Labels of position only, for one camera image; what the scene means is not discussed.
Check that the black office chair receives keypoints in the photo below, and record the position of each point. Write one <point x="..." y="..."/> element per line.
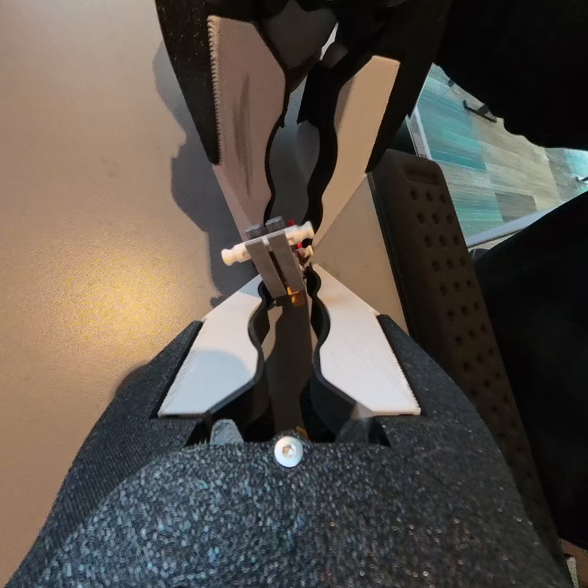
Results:
<point x="542" y="367"/>

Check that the person's right forearm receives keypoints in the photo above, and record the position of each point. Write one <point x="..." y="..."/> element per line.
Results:
<point x="528" y="69"/>

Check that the black perforated pad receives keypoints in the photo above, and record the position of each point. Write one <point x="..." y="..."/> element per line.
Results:
<point x="436" y="275"/>

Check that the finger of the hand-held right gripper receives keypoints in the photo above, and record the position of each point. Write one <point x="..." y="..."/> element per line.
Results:
<point x="243" y="92"/>
<point x="363" y="119"/>

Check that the toy rod and connector assembly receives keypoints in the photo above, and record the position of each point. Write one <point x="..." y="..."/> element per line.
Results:
<point x="271" y="262"/>

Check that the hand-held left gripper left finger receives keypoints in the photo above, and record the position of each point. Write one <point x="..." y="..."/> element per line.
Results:
<point x="220" y="363"/>

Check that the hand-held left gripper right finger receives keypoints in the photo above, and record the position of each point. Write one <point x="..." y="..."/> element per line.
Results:
<point x="363" y="367"/>

